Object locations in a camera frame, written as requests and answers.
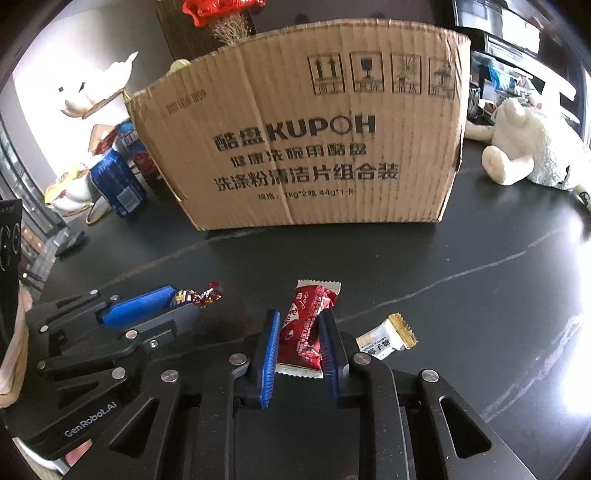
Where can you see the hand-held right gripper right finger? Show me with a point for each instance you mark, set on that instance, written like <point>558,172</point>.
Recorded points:
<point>328,360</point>

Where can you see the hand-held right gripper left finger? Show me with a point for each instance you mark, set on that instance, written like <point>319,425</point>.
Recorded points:
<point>270,360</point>

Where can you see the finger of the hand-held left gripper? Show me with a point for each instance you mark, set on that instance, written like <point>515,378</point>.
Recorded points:
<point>138,304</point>
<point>161,327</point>

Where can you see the red wafer packet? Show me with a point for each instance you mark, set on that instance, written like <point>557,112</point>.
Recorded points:
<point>302,323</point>

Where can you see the brown twisted foil candy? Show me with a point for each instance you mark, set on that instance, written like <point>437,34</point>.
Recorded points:
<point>207,295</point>

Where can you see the brown cardboard box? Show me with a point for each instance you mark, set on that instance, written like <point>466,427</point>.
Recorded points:
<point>323,161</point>

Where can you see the person's left hand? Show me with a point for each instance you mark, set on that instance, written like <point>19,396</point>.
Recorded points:
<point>77,454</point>

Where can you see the white gold candy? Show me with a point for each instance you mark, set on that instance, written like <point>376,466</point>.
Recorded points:
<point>383,339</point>

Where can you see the black flat device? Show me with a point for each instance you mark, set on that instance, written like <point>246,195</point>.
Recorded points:
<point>69,243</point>

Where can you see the person's beige clothing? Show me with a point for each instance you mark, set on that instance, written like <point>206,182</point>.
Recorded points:
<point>9,360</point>

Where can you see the blue snack bag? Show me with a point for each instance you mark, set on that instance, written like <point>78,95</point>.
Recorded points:
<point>117,184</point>

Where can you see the yellow white snack bag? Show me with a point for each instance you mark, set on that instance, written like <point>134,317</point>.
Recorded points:
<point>74,201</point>

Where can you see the yellow snack packet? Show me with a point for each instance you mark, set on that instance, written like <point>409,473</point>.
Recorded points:
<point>62,182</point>

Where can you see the blue red snack carton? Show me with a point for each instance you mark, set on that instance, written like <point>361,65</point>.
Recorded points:
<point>138,157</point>

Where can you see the brown snack packet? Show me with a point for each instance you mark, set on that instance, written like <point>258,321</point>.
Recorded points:
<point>105,144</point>

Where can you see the dried flower bunch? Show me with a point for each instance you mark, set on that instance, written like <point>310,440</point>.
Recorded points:
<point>231,30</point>

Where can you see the white plush sheep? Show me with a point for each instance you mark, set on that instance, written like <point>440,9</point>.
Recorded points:
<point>535,147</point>

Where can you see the red foil ornament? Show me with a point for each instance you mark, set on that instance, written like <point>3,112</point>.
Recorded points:
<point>217,9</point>

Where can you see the blue white packet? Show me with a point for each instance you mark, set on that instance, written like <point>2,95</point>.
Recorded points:
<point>496,76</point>

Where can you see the black cabinet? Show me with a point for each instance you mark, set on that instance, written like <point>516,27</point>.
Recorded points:
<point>508,27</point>

